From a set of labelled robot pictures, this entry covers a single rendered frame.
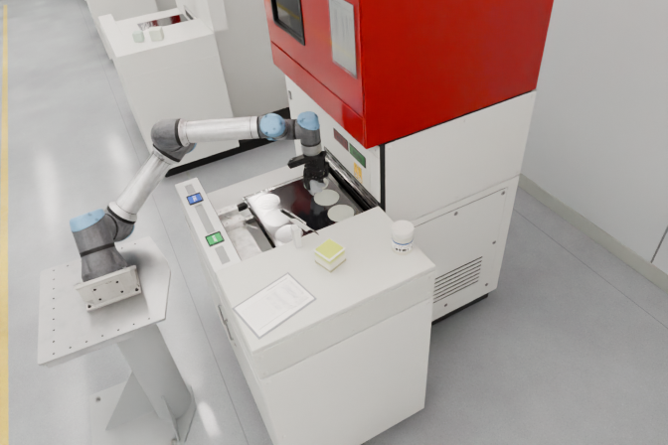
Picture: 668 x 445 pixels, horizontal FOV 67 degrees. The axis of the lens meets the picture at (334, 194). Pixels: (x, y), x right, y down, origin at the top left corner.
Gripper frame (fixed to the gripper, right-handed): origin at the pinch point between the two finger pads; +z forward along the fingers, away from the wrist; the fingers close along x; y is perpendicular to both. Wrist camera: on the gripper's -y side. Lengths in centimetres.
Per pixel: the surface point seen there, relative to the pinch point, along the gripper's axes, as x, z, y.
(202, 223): -33.7, -4.8, -28.6
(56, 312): -76, 9, -65
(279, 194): -3.4, 1.4, -12.9
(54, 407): -81, 91, -107
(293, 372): -68, 13, 22
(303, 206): -7.4, 1.4, -0.6
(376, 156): -4.5, -25.7, 28.6
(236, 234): -28.1, 3.2, -19.4
